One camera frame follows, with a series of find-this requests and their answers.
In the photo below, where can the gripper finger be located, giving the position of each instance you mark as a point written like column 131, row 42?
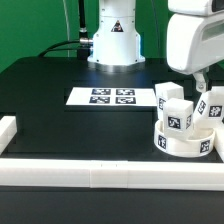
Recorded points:
column 201, row 80

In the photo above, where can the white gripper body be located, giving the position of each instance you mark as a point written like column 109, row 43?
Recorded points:
column 195, row 34

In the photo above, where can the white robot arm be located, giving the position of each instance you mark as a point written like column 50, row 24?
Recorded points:
column 117, row 44

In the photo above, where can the white marker sheet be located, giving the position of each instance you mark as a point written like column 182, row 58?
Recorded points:
column 99, row 96

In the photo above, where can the black cable connector block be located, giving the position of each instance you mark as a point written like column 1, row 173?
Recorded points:
column 83, row 53

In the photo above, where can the white front fence wall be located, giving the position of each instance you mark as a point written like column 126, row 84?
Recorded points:
column 112, row 174

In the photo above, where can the white left fence wall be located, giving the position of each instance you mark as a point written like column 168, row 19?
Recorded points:
column 8, row 129

